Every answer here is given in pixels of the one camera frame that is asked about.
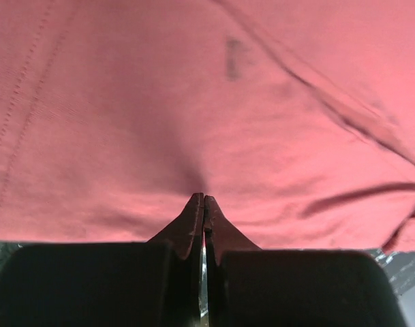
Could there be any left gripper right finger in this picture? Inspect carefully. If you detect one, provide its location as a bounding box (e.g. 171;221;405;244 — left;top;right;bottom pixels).
204;196;405;326

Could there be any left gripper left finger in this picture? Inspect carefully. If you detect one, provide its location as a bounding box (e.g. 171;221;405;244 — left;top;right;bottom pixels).
0;193;204;326

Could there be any pink t shirt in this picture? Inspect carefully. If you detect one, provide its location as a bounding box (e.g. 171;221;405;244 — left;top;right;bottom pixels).
0;1;415;251

